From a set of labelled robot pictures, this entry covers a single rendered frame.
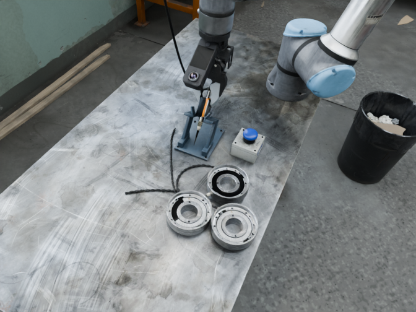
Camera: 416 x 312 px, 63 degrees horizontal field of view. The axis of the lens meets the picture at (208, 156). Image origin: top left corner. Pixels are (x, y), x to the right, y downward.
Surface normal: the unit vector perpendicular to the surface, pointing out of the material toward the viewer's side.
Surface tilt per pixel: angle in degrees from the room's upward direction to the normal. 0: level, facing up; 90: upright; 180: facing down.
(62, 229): 0
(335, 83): 97
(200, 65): 31
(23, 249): 0
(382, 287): 0
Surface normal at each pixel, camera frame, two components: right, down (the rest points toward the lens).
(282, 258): 0.07, -0.65
